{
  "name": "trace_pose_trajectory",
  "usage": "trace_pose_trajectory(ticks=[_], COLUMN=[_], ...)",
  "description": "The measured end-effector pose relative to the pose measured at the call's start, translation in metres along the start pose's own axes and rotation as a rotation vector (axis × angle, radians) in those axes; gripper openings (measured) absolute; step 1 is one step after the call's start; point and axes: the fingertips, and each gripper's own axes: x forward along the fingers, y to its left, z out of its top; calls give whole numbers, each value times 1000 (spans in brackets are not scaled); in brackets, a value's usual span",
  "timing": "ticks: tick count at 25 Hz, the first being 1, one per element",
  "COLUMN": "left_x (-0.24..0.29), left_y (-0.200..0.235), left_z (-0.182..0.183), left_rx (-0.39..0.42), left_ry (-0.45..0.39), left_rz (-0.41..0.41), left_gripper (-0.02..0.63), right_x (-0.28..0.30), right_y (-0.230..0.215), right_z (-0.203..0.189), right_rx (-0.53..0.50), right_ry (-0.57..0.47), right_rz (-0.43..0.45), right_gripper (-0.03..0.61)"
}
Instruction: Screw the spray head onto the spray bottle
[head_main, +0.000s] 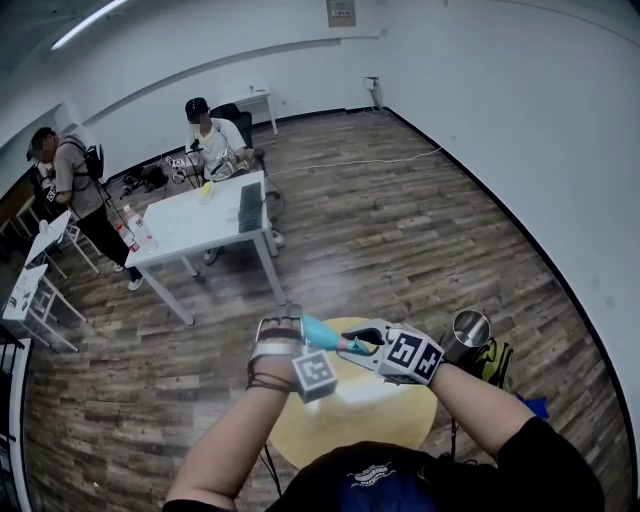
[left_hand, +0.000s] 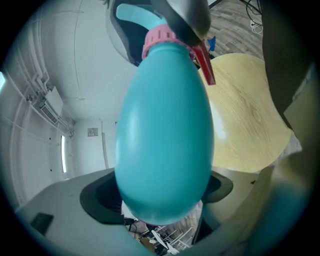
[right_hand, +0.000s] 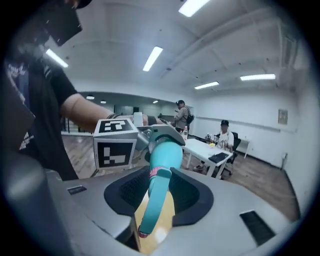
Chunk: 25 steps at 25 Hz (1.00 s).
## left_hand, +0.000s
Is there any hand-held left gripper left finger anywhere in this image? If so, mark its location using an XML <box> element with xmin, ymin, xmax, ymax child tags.
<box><xmin>16</xmin><ymin>167</ymin><xmax>151</xmax><ymax>256</ymax></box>

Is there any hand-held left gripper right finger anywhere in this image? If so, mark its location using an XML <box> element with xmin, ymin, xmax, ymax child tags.
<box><xmin>192</xmin><ymin>166</ymin><xmax>275</xmax><ymax>253</ymax></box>

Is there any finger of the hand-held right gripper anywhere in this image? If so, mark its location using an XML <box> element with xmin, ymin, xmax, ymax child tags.
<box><xmin>151</xmin><ymin>0</ymin><xmax>213</xmax><ymax>47</ymax></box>
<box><xmin>105</xmin><ymin>0</ymin><xmax>151</xmax><ymax>67</ymax></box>

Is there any light blue spray bottle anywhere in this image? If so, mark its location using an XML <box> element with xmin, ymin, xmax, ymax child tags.
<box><xmin>116</xmin><ymin>3</ymin><xmax>216</xmax><ymax>86</ymax></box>

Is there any teal spray bottle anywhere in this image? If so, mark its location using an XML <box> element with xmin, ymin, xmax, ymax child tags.
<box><xmin>114</xmin><ymin>41</ymin><xmax>216</xmax><ymax>226</ymax></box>

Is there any blue cloth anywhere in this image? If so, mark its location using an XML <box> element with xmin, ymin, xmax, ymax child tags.
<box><xmin>206</xmin><ymin>35</ymin><xmax>217</xmax><ymax>52</ymax></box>

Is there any long ceiling light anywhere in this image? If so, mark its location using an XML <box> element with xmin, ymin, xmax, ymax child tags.
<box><xmin>60</xmin><ymin>134</ymin><xmax>68</xmax><ymax>174</ymax></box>

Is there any small white desk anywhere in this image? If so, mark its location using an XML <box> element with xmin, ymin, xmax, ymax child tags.
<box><xmin>149</xmin><ymin>228</ymin><xmax>177</xmax><ymax>252</ymax></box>

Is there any white ceiling air conditioner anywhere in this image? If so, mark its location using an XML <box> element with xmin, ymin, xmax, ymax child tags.
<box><xmin>39</xmin><ymin>86</ymin><xmax>64</xmax><ymax>125</ymax></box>

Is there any round yellow wooden table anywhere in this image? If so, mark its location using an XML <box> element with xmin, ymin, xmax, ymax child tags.
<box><xmin>199</xmin><ymin>53</ymin><xmax>293</xmax><ymax>173</ymax></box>

